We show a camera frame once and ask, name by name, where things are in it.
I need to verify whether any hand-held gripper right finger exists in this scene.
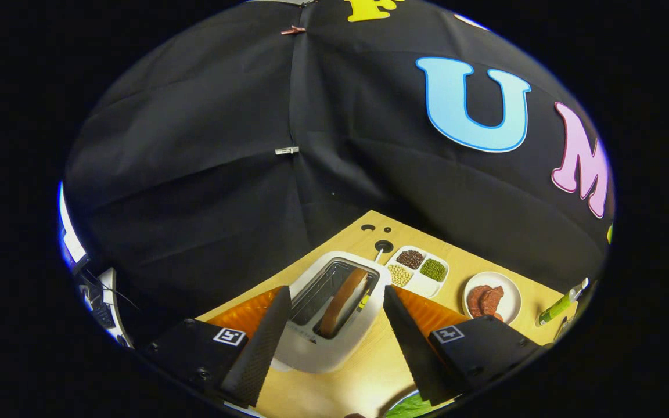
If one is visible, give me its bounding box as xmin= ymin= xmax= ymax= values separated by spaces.
xmin=383 ymin=284 xmax=544 ymax=407

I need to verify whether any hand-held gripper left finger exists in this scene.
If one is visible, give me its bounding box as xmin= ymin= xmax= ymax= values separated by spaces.
xmin=143 ymin=285 xmax=292 ymax=408

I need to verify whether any green lettuce leaf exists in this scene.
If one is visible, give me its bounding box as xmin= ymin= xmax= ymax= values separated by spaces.
xmin=386 ymin=394 xmax=434 ymax=418

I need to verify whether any toasted bread slice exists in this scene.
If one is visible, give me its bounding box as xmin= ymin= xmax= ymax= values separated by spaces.
xmin=318 ymin=268 xmax=370 ymax=338

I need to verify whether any white divided bean dish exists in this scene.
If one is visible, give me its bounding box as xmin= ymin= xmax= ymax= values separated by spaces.
xmin=386 ymin=246 xmax=450 ymax=298

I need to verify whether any white toaster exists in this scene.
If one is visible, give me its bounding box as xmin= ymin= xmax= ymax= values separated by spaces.
xmin=271 ymin=250 xmax=393 ymax=374

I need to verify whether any brown meat slice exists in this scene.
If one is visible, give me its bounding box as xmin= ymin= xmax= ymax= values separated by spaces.
xmin=467 ymin=286 xmax=489 ymax=318
xmin=481 ymin=284 xmax=505 ymax=317

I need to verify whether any round white plate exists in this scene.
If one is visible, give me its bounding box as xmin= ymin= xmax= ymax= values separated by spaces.
xmin=462 ymin=271 xmax=522 ymax=325

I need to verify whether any green label plastic bottle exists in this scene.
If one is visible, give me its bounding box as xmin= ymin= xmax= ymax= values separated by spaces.
xmin=536 ymin=278 xmax=590 ymax=327

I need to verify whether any black backdrop cloth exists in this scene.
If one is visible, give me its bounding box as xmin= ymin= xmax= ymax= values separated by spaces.
xmin=63 ymin=0 xmax=617 ymax=349

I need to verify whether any bright white panel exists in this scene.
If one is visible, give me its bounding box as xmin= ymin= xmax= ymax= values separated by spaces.
xmin=59 ymin=183 xmax=88 ymax=268

